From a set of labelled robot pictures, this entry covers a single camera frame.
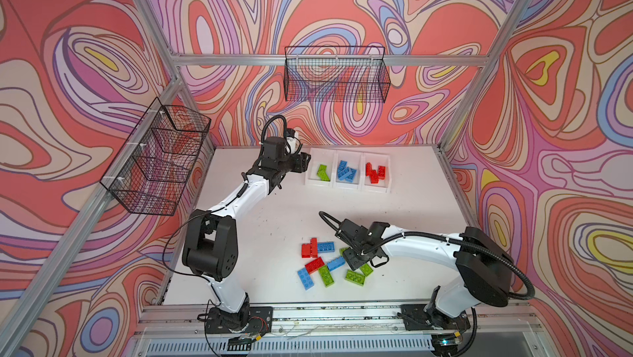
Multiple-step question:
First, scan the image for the left black wire basket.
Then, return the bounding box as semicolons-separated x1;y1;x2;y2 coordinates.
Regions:
100;98;211;216

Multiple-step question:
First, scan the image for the white plastic bin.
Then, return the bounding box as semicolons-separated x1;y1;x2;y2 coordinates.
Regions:
361;153;392;193
334;150;364;190
305;147;336;187

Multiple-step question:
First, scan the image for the green lego right diagonal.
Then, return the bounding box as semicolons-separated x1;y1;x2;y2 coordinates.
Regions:
359;264;374;277

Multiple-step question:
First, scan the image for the white vented cable duct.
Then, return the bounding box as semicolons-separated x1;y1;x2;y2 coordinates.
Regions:
138;334;435;356

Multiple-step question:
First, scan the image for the black wire basket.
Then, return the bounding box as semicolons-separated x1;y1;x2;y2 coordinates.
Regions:
284;45;392;103
100;98;211;216

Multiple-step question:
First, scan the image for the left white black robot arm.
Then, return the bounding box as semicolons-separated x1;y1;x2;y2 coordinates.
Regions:
181;115;311;332

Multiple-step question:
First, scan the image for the aluminium front rail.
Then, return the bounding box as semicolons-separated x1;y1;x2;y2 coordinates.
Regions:
135;300;544;337

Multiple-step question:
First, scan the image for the back black wire basket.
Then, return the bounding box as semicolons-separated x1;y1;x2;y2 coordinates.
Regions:
284;45;392;103

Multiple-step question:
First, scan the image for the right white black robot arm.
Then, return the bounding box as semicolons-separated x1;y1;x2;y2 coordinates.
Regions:
321;213;536;331

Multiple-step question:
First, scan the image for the left white plastic bin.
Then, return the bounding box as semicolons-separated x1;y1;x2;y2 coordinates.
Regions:
305;147;336;187

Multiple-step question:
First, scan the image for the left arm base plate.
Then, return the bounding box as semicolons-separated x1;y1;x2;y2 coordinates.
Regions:
197;306;273;335

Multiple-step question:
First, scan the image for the middle white plastic bin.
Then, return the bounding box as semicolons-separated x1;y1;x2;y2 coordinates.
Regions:
334;150;364;190

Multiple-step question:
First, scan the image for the right white plastic bin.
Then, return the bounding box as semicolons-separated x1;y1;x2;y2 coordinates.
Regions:
361;153;392;193

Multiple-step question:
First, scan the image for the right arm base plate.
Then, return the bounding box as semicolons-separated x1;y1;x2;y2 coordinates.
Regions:
397;304;471;332

